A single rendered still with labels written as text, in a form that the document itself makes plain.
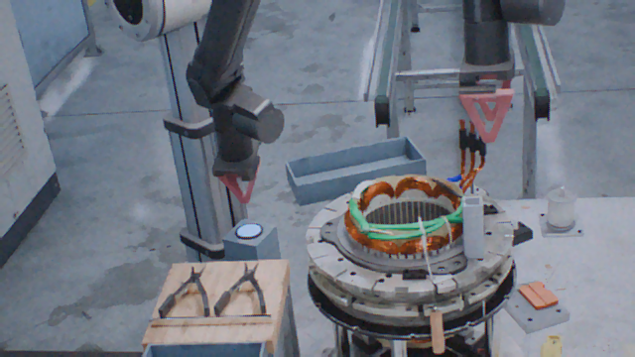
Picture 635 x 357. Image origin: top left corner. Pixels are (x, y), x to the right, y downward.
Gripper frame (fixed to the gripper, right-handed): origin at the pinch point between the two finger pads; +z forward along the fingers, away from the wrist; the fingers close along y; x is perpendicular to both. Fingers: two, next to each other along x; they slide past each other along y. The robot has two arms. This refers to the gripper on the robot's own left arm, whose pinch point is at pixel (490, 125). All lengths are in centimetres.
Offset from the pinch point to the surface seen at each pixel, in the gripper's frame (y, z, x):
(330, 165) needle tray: 40, 22, 34
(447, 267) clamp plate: -2.2, 20.5, 6.7
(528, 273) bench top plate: 45, 49, -3
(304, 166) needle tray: 38, 21, 38
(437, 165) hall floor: 242, 108, 40
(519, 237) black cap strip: 56, 46, -1
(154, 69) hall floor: 360, 91, 224
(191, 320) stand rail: -14.1, 23.0, 42.0
